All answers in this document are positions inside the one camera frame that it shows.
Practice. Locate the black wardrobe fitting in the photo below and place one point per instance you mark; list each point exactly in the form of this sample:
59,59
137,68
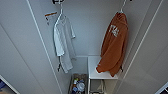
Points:
59,65
121,68

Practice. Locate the white wardrobe door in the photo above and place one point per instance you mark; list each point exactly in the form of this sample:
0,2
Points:
20,50
150,50

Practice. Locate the orange hoodie with white print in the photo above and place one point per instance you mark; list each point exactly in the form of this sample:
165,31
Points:
115,46

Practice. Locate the white wardrobe carcass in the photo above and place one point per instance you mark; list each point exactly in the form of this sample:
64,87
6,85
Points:
86,33

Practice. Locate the orange label strip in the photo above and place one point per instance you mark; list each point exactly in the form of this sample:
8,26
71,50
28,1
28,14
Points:
51,14

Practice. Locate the white round item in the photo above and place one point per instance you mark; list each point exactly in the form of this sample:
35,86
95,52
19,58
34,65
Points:
81,86

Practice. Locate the white t-shirt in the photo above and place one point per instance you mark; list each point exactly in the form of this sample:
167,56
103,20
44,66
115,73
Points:
63,40

